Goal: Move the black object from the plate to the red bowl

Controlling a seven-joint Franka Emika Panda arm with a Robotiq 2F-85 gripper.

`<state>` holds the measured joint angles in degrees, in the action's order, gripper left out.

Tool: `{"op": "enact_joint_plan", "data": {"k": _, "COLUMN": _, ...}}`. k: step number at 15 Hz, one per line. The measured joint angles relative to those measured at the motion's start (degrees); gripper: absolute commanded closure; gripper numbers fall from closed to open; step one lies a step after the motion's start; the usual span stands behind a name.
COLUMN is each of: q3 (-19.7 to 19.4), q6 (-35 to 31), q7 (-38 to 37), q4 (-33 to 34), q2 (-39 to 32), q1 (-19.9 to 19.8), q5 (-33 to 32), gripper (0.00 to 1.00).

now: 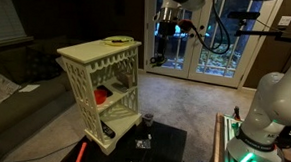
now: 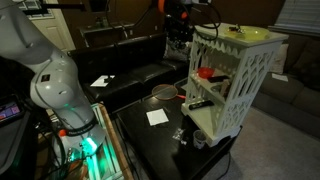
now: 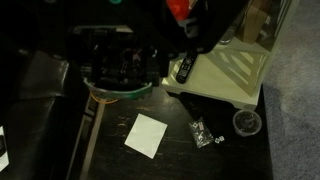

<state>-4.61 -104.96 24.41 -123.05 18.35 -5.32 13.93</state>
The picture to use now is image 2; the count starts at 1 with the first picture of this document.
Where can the white paper sheet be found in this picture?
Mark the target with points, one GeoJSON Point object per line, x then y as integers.
{"type": "Point", "coordinates": [280, 77]}
{"type": "Point", "coordinates": [157, 117]}
{"type": "Point", "coordinates": [98, 81]}

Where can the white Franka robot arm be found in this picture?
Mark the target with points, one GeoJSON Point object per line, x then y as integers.
{"type": "Point", "coordinates": [50, 83]}

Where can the white lattice shelf unit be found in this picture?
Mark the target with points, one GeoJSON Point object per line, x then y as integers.
{"type": "Point", "coordinates": [256, 66]}

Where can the small wooden block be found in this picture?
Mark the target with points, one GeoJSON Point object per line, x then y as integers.
{"type": "Point", "coordinates": [225, 87]}

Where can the white french door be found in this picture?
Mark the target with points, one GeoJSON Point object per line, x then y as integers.
{"type": "Point", "coordinates": [53, 33]}

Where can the tablet screen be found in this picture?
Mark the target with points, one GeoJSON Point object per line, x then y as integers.
{"type": "Point", "coordinates": [9, 111]}

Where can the gray couch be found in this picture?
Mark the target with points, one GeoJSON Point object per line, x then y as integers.
{"type": "Point", "coordinates": [293, 100]}

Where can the flat black case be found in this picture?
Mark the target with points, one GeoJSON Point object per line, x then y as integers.
{"type": "Point", "coordinates": [218, 79]}

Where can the small clear plastic packet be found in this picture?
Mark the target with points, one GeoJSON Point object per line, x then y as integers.
{"type": "Point", "coordinates": [178, 134]}

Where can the light couch pillow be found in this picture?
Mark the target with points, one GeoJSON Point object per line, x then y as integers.
{"type": "Point", "coordinates": [279, 60]}

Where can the window blind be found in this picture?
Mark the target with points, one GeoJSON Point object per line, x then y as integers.
{"type": "Point", "coordinates": [300, 16]}

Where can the small black item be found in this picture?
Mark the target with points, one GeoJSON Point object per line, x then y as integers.
{"type": "Point", "coordinates": [108, 79]}

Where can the black coffee table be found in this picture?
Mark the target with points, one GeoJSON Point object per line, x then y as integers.
{"type": "Point", "coordinates": [160, 156]}

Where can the yellow-green plate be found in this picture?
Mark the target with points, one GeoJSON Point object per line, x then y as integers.
{"type": "Point", "coordinates": [255, 33]}

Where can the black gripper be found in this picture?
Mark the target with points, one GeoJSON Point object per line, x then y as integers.
{"type": "Point", "coordinates": [178, 28]}

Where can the small dark piece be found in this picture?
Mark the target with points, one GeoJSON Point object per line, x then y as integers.
{"type": "Point", "coordinates": [236, 29]}

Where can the red bowl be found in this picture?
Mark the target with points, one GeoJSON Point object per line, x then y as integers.
{"type": "Point", "coordinates": [205, 72]}

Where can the small white scrap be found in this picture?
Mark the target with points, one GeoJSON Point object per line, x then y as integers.
{"type": "Point", "coordinates": [183, 142]}

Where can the black remote control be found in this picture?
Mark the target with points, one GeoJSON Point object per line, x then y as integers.
{"type": "Point", "coordinates": [201, 104]}

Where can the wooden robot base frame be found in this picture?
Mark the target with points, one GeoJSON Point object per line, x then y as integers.
{"type": "Point", "coordinates": [113, 150]}

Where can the small dark cup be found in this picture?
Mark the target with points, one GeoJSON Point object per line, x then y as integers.
{"type": "Point", "coordinates": [199, 139]}

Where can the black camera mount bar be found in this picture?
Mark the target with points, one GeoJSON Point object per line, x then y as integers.
{"type": "Point", "coordinates": [56, 7]}

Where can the black leather couch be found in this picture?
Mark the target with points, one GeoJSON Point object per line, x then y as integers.
{"type": "Point", "coordinates": [133, 66]}

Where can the wrist camera with orange trim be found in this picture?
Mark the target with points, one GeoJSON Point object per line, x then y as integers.
{"type": "Point", "coordinates": [185, 16]}

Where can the patterned throw pillow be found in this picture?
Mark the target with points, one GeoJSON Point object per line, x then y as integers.
{"type": "Point", "coordinates": [175, 56]}

